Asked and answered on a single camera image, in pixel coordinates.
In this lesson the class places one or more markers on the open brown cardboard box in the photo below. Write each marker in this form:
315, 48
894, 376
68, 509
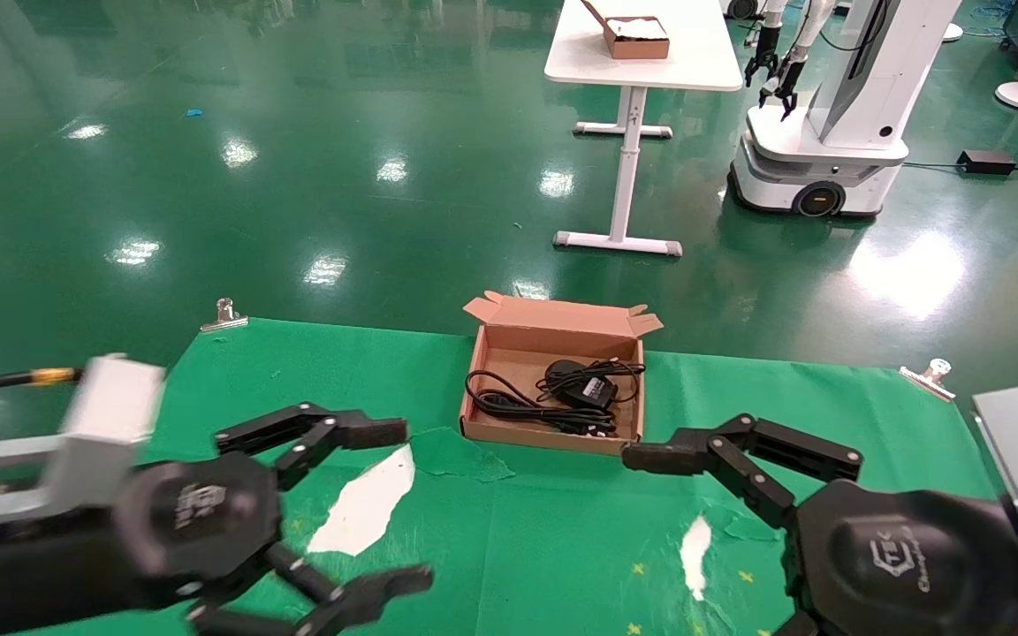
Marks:
509, 340

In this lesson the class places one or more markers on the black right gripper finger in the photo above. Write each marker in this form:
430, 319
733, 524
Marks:
659, 458

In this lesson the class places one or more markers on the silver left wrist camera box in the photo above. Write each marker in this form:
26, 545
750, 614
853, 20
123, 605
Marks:
102, 415

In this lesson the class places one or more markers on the white standing desk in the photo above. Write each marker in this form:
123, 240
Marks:
641, 66

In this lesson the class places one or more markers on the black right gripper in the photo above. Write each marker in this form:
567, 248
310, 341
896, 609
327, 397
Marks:
907, 565

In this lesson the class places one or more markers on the green table cloth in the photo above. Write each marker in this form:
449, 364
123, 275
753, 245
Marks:
562, 530

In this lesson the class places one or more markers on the silver metal table clamp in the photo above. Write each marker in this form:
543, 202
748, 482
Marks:
224, 320
929, 378

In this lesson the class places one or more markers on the white wheeled background robot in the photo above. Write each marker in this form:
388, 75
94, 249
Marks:
854, 106

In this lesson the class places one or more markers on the small filled cardboard box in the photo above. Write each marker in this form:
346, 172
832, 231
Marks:
637, 42

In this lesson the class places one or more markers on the black power adapter brick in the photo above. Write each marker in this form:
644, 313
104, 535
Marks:
986, 162

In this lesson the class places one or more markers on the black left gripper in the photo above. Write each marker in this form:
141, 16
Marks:
191, 530

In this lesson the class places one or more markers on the background robot black gripper arm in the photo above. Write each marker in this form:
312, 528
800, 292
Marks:
787, 84
763, 53

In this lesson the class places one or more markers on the black computer mouse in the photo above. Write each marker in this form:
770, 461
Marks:
584, 384

